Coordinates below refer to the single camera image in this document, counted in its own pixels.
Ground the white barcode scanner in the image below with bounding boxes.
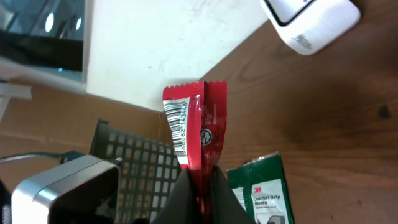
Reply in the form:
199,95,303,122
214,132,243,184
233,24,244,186
260,0,361,55

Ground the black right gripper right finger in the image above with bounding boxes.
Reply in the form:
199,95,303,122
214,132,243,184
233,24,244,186
210,166,254,224

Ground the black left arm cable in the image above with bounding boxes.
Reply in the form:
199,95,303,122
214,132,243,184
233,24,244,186
0,150,85,165

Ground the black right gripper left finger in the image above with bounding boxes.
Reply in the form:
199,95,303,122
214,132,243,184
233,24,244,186
151,169,201,224

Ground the green 3M gloves pack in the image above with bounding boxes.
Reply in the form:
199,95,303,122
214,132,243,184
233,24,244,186
227,152,294,224

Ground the red Nestle sachet stick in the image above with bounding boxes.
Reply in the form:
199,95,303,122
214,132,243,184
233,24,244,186
162,81,227,221

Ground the grey plastic basket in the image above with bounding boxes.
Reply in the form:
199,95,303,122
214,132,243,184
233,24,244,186
90,119,180,223

